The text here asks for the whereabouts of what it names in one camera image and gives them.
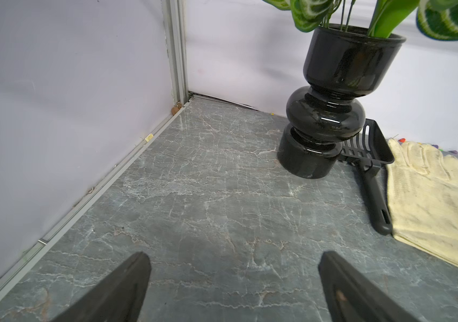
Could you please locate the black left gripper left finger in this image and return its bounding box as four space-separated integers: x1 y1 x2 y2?
54 252 152 321

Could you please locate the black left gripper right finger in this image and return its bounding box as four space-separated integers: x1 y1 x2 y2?
318 251 417 321

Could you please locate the green artificial plant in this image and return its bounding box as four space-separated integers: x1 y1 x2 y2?
266 0 458 41

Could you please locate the black ceramic plant pot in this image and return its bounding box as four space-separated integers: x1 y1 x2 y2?
277 24 406 179

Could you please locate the cream fabric glove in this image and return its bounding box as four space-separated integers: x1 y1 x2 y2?
387 139 458 267

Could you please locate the black slotted plastic scoop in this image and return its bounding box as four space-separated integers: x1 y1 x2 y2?
339 119 394 236

